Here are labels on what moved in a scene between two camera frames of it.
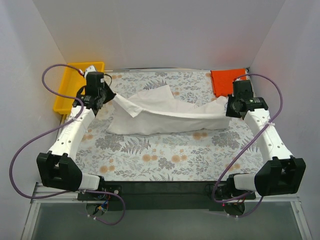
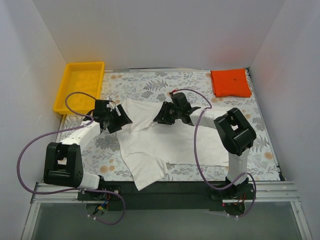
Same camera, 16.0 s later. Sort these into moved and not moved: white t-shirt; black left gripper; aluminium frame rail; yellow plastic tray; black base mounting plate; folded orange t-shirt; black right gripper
Moved: black right gripper; white t-shirt; black left gripper
Not moved: black base mounting plate; folded orange t-shirt; yellow plastic tray; aluminium frame rail
